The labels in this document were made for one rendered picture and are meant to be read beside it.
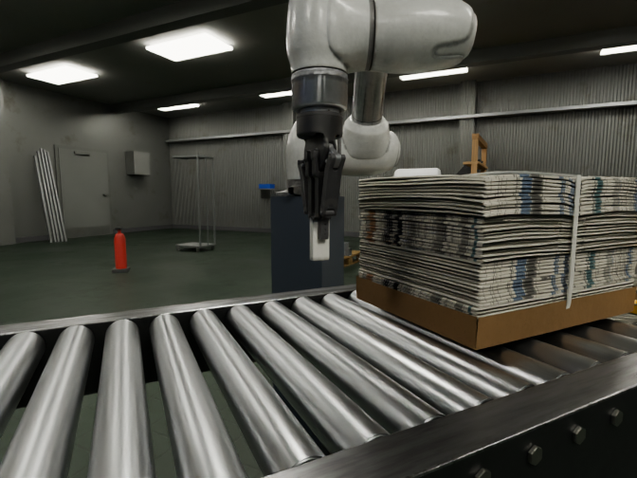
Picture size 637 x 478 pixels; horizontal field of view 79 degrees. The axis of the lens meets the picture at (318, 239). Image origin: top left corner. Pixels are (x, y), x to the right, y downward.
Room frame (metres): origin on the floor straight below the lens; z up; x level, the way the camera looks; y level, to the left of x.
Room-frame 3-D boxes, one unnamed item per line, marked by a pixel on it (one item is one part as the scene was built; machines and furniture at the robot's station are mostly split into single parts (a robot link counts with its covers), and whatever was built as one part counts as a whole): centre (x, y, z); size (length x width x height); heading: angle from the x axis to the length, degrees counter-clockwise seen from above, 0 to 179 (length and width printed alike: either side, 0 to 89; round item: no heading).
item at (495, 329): (0.64, -0.21, 0.83); 0.29 x 0.16 x 0.04; 27
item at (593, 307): (0.73, -0.40, 0.83); 0.29 x 0.16 x 0.04; 27
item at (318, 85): (0.64, 0.00, 1.16); 0.09 x 0.09 x 0.06
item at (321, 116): (0.64, 0.00, 1.09); 0.08 x 0.07 x 0.09; 27
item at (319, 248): (0.64, 0.00, 0.93); 0.03 x 0.01 x 0.07; 117
